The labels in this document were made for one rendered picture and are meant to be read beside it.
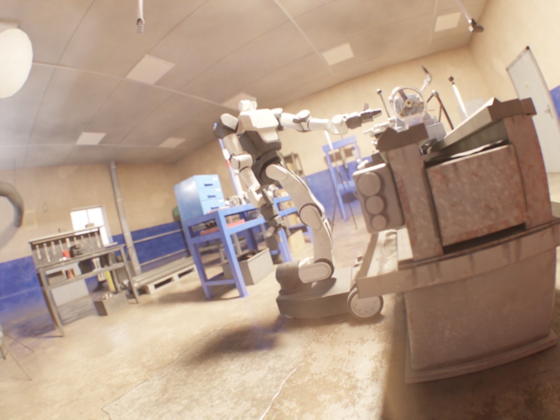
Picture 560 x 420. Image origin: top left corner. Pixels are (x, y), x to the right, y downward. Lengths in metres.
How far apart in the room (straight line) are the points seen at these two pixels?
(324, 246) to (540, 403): 1.36
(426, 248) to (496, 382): 0.55
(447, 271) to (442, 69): 6.46
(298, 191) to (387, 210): 0.87
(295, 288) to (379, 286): 0.98
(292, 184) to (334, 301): 0.73
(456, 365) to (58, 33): 4.22
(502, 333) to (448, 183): 0.55
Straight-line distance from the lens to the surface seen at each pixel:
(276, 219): 1.35
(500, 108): 0.80
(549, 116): 5.13
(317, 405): 1.00
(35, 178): 7.31
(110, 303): 3.62
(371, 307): 1.41
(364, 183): 0.72
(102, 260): 3.69
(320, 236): 1.50
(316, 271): 1.54
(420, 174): 0.70
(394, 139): 0.70
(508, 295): 0.90
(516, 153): 0.80
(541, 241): 0.84
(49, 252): 3.94
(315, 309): 1.50
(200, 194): 2.47
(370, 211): 0.72
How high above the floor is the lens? 0.72
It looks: 1 degrees down
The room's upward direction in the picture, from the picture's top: 16 degrees counter-clockwise
